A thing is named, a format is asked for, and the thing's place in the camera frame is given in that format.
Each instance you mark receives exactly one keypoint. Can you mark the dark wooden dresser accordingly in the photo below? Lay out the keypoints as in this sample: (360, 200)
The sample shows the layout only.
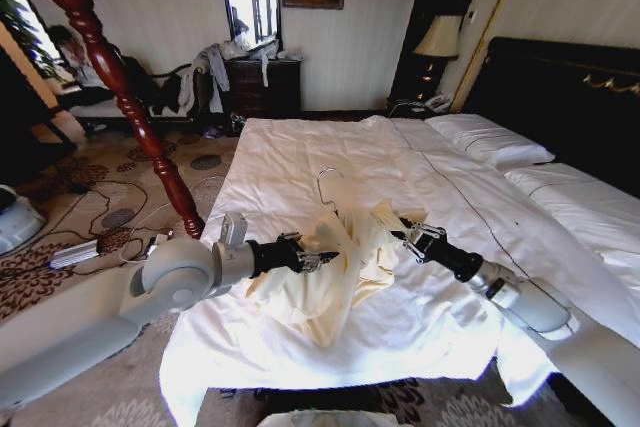
(262, 89)

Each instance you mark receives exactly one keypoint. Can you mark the dark upholstered bench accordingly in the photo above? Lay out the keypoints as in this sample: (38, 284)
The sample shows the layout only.
(105, 109)

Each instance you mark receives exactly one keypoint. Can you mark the dark wooden headboard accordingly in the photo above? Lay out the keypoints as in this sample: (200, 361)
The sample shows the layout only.
(550, 97)

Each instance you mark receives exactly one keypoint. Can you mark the silver power supply box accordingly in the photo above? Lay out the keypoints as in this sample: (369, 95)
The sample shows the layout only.
(75, 254)

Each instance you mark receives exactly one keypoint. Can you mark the green potted plant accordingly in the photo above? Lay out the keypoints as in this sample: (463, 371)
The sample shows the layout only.
(25, 32)

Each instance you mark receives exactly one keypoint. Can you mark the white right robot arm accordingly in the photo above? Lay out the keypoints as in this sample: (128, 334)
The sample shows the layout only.
(550, 312)

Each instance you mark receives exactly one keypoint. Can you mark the white robot front shell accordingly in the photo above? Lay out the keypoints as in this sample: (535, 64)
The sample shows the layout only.
(320, 419)

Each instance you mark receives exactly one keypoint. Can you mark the white bed duvet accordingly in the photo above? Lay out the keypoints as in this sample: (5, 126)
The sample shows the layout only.
(280, 182)

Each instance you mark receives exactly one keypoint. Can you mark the dark nightstand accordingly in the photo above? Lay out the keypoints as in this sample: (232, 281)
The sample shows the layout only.
(407, 106)

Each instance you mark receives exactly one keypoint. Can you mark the white desk telephone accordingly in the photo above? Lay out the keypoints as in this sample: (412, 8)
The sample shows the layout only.
(439, 103)

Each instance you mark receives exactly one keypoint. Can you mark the purple item on carpet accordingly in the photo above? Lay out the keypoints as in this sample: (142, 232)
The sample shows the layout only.
(214, 131)

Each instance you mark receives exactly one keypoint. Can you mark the white bags on dresser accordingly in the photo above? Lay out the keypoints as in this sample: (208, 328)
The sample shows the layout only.
(247, 48)

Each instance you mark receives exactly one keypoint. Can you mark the white rounded machine base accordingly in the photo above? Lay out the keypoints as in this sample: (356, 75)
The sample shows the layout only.
(17, 222)

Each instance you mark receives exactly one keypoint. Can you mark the red wooden coat stand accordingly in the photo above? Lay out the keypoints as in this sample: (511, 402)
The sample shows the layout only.
(107, 67)

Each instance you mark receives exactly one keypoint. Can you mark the dark framed wall mirror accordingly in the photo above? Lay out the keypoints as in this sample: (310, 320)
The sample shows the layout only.
(252, 2)

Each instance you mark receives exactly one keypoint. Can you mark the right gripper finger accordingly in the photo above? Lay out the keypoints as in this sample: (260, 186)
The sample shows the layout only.
(425, 228)
(407, 245)

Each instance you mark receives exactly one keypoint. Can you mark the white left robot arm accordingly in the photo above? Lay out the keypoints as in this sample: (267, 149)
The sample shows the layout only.
(170, 272)

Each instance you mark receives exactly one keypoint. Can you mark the cream shade table lamp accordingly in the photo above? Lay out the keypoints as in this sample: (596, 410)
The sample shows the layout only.
(439, 37)

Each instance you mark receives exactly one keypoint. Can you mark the white grey hanging clothes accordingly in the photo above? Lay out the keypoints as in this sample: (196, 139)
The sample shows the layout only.
(215, 72)

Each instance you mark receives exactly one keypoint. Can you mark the person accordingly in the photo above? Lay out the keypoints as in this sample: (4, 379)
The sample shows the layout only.
(75, 54)

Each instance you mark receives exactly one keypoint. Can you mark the white pillow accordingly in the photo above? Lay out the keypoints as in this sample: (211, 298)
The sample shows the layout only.
(585, 202)
(487, 139)

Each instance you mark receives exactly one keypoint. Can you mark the cream cloth garment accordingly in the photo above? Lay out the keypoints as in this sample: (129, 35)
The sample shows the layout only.
(330, 292)

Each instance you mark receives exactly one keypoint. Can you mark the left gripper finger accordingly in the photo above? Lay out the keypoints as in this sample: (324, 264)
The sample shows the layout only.
(320, 258)
(291, 236)

